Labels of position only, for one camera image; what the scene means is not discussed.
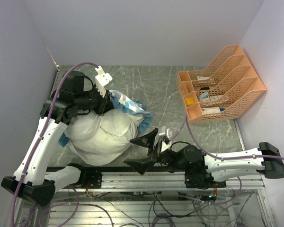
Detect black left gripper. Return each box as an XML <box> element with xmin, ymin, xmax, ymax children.
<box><xmin>75</xmin><ymin>84</ymin><xmax>116</xmax><ymax>115</ymax></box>

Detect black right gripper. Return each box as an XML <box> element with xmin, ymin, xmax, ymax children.
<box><xmin>124</xmin><ymin>128</ymin><xmax>185</xmax><ymax>174</ymax></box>

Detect white pillow insert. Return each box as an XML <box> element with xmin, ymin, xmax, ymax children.
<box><xmin>66</xmin><ymin>89</ymin><xmax>145</xmax><ymax>166</ymax></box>

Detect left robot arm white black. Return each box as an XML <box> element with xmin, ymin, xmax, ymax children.
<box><xmin>1</xmin><ymin>68</ymin><xmax>113</xmax><ymax>207</ymax></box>

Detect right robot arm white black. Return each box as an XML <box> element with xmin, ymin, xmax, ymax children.
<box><xmin>124</xmin><ymin>127</ymin><xmax>284</xmax><ymax>189</ymax></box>

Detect yellow object in organizer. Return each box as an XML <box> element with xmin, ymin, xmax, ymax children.
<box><xmin>186</xmin><ymin>98</ymin><xmax>195</xmax><ymax>107</ymax></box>

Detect white red box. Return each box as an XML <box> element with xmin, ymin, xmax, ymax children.
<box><xmin>201</xmin><ymin>107</ymin><xmax>221</xmax><ymax>114</ymax></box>

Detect light blue stapler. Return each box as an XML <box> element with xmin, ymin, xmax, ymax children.
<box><xmin>198</xmin><ymin>92</ymin><xmax>209</xmax><ymax>100</ymax></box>

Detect white box in back slot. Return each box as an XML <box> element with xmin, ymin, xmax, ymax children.
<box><xmin>197</xmin><ymin>76</ymin><xmax>210</xmax><ymax>81</ymax></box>

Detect orange plastic file organizer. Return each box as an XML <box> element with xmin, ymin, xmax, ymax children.
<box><xmin>177</xmin><ymin>45</ymin><xmax>266</xmax><ymax>123</ymax></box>

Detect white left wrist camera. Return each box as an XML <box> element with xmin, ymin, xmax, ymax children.
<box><xmin>95</xmin><ymin>66</ymin><xmax>113</xmax><ymax>97</ymax></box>

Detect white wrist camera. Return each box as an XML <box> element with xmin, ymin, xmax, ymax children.
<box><xmin>158</xmin><ymin>126</ymin><xmax>172</xmax><ymax>153</ymax></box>
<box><xmin>95</xmin><ymin>66</ymin><xmax>113</xmax><ymax>97</ymax></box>

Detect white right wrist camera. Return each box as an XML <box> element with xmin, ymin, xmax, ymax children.
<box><xmin>158</xmin><ymin>126</ymin><xmax>172</xmax><ymax>153</ymax></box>

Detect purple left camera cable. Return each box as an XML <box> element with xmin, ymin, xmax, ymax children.
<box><xmin>9</xmin><ymin>61</ymin><xmax>100</xmax><ymax>227</ymax></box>

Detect purple camera cable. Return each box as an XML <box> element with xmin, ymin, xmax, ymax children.
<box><xmin>170</xmin><ymin>114</ymin><xmax>284</xmax><ymax>165</ymax></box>
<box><xmin>9</xmin><ymin>61</ymin><xmax>100</xmax><ymax>227</ymax></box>

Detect aluminium rail frame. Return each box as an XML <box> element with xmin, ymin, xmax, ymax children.
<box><xmin>44</xmin><ymin>171</ymin><xmax>266</xmax><ymax>192</ymax></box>

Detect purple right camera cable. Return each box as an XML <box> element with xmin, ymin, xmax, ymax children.
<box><xmin>170</xmin><ymin>114</ymin><xmax>284</xmax><ymax>165</ymax></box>

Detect loose cables under frame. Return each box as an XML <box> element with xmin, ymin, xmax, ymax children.
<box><xmin>68</xmin><ymin>190</ymin><xmax>247</xmax><ymax>227</ymax></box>

